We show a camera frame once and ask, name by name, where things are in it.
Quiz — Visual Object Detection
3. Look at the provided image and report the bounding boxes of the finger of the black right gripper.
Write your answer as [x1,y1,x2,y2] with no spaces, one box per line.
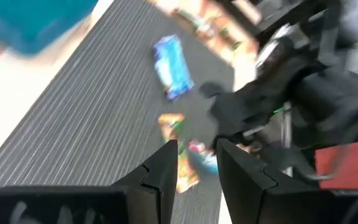
[199,82,227,99]
[213,130,254,149]

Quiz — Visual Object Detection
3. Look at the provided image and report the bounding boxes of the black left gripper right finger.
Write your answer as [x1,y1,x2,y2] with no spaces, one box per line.
[216,138,358,224]

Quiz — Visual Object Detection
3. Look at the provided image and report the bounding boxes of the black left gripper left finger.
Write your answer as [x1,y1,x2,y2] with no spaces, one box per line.
[0,139,178,224]

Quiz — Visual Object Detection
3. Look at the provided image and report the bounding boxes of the blue and red granola bar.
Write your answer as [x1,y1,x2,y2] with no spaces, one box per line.
[187,139,219,175]

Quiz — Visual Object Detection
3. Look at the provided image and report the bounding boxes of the green and red granola bar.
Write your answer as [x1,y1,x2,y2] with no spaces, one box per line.
[157,113,200,194]

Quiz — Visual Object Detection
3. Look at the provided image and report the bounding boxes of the grey woven mat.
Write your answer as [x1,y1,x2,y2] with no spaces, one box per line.
[0,0,236,224]

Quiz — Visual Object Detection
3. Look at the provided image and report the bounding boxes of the red board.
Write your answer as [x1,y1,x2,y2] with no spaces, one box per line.
[314,138,358,190]

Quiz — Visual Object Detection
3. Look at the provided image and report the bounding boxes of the teal plastic box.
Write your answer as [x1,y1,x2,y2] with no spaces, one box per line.
[0,0,99,56]

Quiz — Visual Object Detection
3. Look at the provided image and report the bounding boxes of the silver metal post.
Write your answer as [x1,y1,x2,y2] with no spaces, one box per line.
[280,101,293,178]

